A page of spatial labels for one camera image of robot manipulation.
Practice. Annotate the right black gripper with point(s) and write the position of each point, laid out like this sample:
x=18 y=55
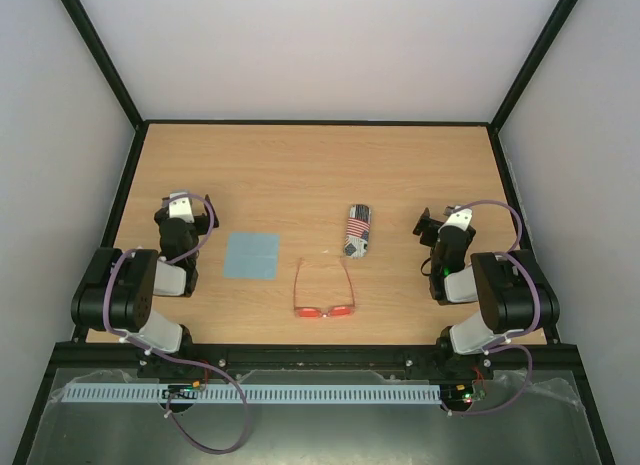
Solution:
x=429 y=230

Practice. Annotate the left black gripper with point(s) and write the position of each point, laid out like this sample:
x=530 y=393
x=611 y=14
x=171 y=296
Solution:
x=206 y=225

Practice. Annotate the blue cleaning cloth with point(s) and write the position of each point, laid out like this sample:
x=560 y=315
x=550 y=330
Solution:
x=252 y=256

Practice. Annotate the american flag glasses case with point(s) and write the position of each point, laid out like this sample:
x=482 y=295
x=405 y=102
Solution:
x=357 y=231

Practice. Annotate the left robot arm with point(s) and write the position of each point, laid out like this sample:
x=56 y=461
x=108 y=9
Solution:
x=116 y=292

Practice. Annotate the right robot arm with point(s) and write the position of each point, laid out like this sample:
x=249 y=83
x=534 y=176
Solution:
x=513 y=295

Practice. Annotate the red sunglasses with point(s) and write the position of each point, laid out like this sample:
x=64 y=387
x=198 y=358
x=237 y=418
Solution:
x=323 y=289

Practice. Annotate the right electronics board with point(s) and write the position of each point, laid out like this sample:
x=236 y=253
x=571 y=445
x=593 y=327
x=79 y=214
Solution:
x=465 y=394

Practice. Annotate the electronics board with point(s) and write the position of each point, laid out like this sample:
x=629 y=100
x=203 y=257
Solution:
x=465 y=394
x=186 y=391

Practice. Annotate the left electronics board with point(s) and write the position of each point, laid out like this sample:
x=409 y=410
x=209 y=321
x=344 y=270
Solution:
x=186 y=391

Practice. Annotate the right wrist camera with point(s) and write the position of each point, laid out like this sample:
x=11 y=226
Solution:
x=458 y=217

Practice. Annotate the black front mounting rail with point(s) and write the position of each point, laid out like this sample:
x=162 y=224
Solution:
x=415 y=362

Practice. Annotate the light blue slotted cable duct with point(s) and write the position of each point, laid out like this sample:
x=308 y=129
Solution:
x=260 y=394

